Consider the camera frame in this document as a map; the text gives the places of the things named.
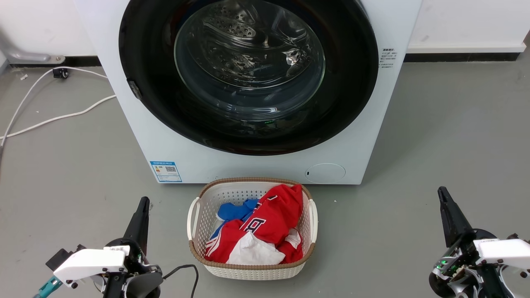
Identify round white filter cover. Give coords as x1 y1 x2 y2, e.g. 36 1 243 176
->
305 163 346 184

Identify white garment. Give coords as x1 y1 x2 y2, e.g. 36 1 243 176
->
226 232 286 266

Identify blue energy label sticker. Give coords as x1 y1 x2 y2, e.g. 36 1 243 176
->
150 161 183 183

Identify white front-load washing machine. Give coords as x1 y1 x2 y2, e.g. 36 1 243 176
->
74 0 424 185

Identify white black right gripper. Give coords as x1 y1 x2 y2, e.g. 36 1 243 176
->
429 186 530 298

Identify white plastic laundry basket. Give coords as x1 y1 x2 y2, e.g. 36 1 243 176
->
187 177 318 281

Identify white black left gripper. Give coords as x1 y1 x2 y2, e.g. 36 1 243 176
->
54 197 164 298

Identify red sports jersey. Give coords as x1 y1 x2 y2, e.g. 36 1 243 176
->
205 184 304 264

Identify round black glass washer door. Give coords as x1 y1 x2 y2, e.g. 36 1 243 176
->
118 0 379 156

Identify blue garment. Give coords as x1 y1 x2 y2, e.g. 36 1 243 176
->
210 199 260 240

